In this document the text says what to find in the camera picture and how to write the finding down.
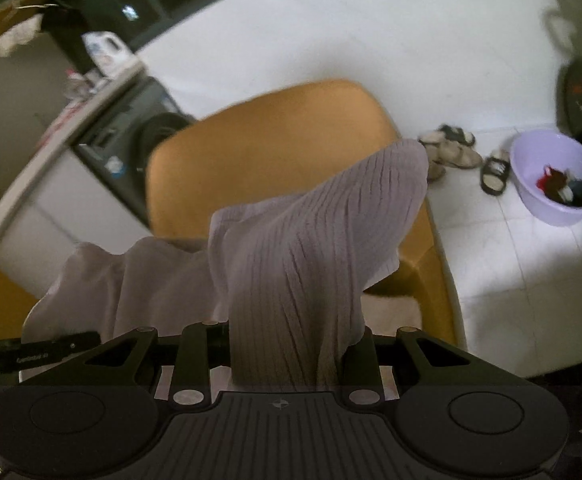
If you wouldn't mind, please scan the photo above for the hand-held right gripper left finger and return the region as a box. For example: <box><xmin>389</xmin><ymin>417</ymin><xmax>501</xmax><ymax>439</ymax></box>
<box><xmin>73</xmin><ymin>320</ymin><xmax>232</xmax><ymax>411</ymax></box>

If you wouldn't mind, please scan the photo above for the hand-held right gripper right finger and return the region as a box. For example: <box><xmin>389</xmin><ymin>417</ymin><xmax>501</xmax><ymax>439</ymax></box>
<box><xmin>341</xmin><ymin>326</ymin><xmax>509</xmax><ymax>411</ymax></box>

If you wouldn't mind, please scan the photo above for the grey knit sweater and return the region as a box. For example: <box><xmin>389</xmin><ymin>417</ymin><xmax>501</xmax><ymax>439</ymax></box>
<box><xmin>23</xmin><ymin>139</ymin><xmax>429</xmax><ymax>393</ymax></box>

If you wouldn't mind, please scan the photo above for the white counter cabinet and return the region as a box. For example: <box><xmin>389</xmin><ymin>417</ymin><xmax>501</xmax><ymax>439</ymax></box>
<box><xmin>0</xmin><ymin>62</ymin><xmax>154</xmax><ymax>306</ymax></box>

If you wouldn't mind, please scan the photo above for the beige sandal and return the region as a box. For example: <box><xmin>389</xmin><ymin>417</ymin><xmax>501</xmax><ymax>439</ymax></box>
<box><xmin>421</xmin><ymin>139</ymin><xmax>484</xmax><ymax>170</ymax></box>

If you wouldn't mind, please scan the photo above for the black sandal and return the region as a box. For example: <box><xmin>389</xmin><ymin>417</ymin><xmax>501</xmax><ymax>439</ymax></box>
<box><xmin>480</xmin><ymin>149</ymin><xmax>516</xmax><ymax>197</ymax></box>

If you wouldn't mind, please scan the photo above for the dark grey washing machine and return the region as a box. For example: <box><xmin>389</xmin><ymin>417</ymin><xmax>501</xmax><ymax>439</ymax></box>
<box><xmin>73</xmin><ymin>76</ymin><xmax>199</xmax><ymax>226</ymax></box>

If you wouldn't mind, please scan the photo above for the mustard yellow chair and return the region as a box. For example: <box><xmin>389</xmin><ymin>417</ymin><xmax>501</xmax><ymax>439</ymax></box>
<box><xmin>146</xmin><ymin>78</ymin><xmax>468</xmax><ymax>353</ymax></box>

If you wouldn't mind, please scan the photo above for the lavender plastic basin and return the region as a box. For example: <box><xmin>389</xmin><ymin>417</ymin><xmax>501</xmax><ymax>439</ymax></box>
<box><xmin>510</xmin><ymin>128</ymin><xmax>582</xmax><ymax>227</ymax></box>

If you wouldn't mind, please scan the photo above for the small laundry heap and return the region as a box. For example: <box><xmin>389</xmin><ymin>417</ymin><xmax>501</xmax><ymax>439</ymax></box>
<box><xmin>536</xmin><ymin>164</ymin><xmax>582</xmax><ymax>207</ymax></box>

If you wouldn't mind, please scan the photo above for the white detergent jug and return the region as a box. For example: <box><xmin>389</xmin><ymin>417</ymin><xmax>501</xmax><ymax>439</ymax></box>
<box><xmin>81</xmin><ymin>31</ymin><xmax>140</xmax><ymax>77</ymax></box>

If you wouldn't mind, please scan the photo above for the white hanging cloth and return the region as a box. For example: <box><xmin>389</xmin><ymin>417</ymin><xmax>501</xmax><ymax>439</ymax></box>
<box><xmin>0</xmin><ymin>14</ymin><xmax>45</xmax><ymax>58</ymax></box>

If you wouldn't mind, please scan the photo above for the dark strap sandal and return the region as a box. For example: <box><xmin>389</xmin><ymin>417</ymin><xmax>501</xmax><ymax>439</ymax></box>
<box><xmin>417</xmin><ymin>124</ymin><xmax>477</xmax><ymax>147</ymax></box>

